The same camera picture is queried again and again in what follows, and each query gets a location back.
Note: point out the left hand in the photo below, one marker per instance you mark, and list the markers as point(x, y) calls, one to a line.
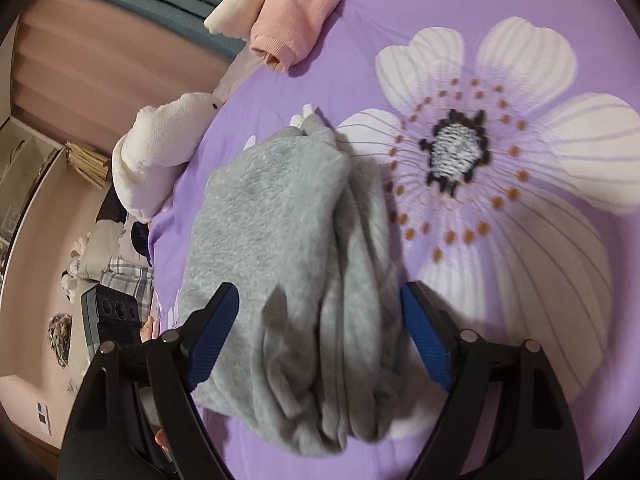
point(146, 334)

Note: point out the tan straw broom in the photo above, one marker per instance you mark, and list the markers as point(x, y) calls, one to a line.
point(92, 166)

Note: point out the purple floral bed sheet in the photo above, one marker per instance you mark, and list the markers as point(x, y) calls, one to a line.
point(507, 134)

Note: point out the colourful wall ornament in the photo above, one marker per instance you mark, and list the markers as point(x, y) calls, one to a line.
point(58, 337)

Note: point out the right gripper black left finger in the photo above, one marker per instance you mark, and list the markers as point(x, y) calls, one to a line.
point(130, 392)

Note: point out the folded pink garment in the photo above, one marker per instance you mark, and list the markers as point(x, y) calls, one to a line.
point(281, 33)

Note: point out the grey New York sweatshirt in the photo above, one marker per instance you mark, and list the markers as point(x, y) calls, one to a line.
point(301, 230)

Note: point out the white display shelf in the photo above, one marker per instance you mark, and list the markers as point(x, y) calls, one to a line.
point(26, 156)

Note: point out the beige pillow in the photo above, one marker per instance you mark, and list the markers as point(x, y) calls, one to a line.
point(102, 245)

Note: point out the white wall switch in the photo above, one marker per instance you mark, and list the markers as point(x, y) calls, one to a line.
point(44, 418)

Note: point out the dark navy garment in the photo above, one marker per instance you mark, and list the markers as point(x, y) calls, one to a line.
point(133, 238)

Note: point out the plaid grey pillow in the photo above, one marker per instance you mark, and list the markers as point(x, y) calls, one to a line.
point(133, 280)

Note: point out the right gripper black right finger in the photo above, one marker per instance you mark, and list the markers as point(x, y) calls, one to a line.
point(505, 414)

